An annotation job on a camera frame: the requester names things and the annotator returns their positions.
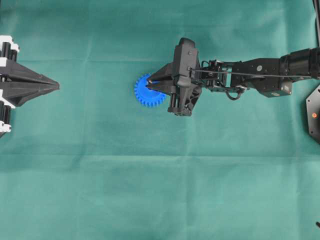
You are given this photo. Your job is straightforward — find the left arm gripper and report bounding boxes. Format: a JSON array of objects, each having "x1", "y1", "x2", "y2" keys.
[{"x1": 0, "y1": 35, "x2": 60, "y2": 137}]

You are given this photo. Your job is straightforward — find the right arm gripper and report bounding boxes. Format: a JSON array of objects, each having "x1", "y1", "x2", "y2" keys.
[{"x1": 146, "y1": 37, "x2": 202, "y2": 117}]

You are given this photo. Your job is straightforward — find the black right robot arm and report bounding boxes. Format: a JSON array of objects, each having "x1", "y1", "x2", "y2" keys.
[{"x1": 146, "y1": 37, "x2": 320, "y2": 116}]

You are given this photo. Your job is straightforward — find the blue plastic gear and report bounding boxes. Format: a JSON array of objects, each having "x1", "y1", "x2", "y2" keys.
[{"x1": 133, "y1": 73, "x2": 166, "y2": 108}]

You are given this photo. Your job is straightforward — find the green cloth mat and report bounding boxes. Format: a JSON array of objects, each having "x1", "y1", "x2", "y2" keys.
[{"x1": 0, "y1": 0, "x2": 320, "y2": 240}]

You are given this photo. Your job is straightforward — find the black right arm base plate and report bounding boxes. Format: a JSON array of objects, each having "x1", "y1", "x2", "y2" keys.
[{"x1": 305, "y1": 85, "x2": 320, "y2": 144}]

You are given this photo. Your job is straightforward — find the black cable top right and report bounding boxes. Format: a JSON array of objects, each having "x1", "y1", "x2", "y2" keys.
[{"x1": 311, "y1": 0, "x2": 320, "y2": 48}]

